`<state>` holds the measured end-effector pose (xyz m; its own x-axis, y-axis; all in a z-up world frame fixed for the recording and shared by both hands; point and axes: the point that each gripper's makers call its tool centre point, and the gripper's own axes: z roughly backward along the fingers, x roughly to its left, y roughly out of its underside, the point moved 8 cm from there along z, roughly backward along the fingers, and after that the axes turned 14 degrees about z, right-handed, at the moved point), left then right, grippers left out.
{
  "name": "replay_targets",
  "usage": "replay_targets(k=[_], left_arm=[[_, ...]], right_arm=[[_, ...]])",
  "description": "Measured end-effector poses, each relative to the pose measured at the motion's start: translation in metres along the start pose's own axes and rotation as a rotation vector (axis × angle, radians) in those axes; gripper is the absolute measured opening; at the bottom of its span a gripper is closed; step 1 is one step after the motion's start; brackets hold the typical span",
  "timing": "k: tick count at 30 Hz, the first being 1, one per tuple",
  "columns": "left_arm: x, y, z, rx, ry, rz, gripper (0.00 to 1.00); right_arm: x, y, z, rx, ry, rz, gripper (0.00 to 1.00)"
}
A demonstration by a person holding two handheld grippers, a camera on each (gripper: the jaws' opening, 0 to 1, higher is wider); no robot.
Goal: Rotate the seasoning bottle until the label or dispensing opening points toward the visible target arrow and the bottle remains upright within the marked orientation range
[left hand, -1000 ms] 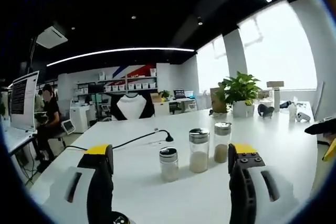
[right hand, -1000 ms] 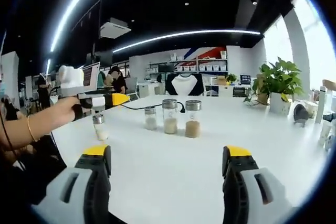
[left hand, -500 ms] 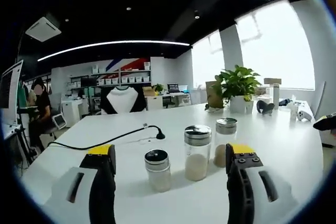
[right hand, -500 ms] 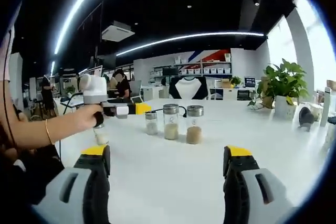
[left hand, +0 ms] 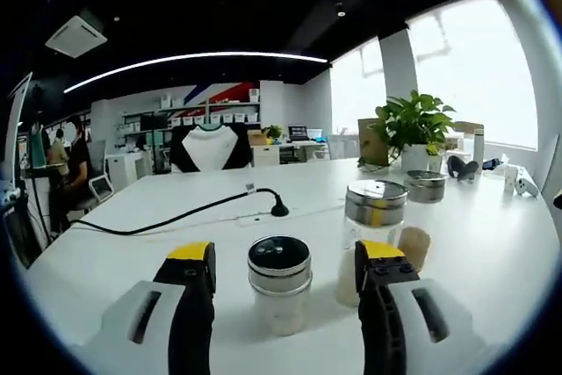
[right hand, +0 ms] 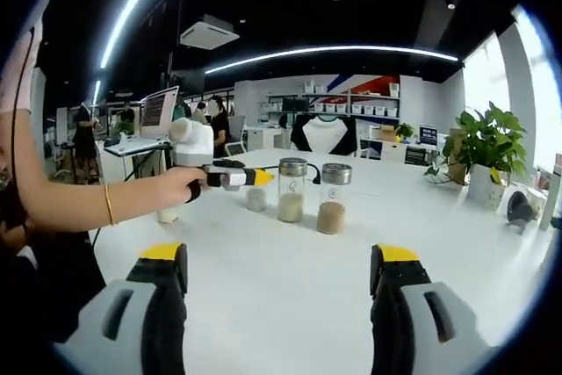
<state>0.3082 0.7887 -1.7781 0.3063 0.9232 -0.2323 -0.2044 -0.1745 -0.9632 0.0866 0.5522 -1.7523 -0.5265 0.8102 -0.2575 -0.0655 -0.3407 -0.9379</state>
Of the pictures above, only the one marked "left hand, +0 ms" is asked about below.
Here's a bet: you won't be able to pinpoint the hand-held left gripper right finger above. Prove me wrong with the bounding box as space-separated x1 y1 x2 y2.
354 239 489 375

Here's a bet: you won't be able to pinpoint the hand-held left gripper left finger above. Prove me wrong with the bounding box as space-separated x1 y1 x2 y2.
83 241 218 375

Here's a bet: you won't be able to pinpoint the short seasoning bottle white powder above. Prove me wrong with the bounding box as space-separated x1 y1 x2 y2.
247 235 313 337

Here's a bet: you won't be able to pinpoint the tall seasoning bottle pale powder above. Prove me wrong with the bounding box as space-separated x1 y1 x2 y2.
335 179 410 306

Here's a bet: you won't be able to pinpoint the tall seasoning bottle brown powder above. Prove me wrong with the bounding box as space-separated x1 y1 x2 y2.
397 169 449 271

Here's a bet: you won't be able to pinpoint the white thermos bottle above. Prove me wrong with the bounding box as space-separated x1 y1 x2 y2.
472 128 486 166

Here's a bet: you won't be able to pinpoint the black headphones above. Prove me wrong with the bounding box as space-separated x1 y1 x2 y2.
446 155 480 184

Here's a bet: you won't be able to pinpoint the chair with white black shirt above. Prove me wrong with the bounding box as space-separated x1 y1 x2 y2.
169 123 256 174

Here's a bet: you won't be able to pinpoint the white game controller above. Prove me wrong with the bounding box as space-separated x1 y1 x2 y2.
513 174 539 198

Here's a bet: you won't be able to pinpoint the green potted plant white pot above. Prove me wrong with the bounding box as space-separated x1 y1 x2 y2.
374 90 458 172

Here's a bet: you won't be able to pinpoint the flat cardboard box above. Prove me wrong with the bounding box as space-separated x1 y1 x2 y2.
453 120 485 135

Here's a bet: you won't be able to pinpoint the white open laptop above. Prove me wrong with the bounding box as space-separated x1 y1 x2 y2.
4 70 34 184

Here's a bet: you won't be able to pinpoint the curved ceiling light strip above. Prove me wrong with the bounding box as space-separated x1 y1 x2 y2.
63 52 330 95

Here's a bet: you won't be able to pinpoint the ceiling air conditioner vent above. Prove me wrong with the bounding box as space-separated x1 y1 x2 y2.
45 14 109 60

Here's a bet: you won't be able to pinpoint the black power cable with plug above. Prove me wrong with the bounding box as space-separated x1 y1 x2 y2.
71 186 292 236

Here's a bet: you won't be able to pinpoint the wall shelf with white bins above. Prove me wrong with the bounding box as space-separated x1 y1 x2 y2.
119 88 263 135

